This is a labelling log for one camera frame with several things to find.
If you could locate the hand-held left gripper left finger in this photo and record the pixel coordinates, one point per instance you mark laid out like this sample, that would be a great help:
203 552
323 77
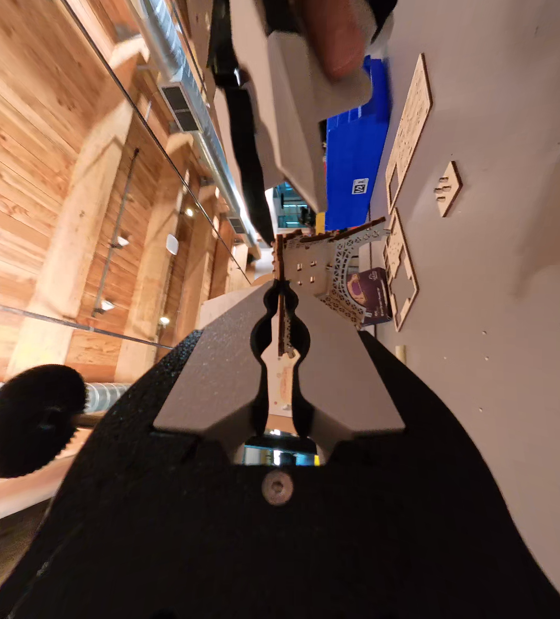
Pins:
212 377

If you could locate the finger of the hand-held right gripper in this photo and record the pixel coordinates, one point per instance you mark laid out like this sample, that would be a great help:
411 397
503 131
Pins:
248 164
294 164

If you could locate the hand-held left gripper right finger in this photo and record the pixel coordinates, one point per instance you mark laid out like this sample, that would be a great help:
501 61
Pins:
347 377

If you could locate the wooden tower base model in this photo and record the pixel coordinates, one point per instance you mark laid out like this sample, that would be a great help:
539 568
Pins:
309 271

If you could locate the grey desk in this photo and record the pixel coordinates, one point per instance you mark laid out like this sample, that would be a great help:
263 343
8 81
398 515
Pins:
502 290

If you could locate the person's right hand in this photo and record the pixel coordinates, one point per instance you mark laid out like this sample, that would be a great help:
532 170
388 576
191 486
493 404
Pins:
333 38

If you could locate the blue plastic bin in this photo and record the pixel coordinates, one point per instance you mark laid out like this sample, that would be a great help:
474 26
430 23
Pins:
352 145

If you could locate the ceiling vent grille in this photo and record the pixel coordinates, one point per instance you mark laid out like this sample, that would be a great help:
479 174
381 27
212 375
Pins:
179 109

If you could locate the purple cardboard box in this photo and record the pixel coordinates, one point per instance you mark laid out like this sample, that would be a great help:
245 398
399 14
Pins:
372 295

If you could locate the long wooden parts sheet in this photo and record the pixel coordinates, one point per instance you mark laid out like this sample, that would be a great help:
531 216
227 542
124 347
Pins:
413 121

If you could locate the small square wooden piece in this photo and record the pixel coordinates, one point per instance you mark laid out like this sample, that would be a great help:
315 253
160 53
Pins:
449 188

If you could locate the black round disc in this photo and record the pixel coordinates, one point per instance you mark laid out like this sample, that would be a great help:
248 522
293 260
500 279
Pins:
24 420

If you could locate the metal air duct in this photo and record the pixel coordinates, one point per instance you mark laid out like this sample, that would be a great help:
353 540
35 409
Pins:
108 396
173 53

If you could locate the wooden puzzle frame sheet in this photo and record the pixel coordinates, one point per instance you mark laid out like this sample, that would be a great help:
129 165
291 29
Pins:
395 242

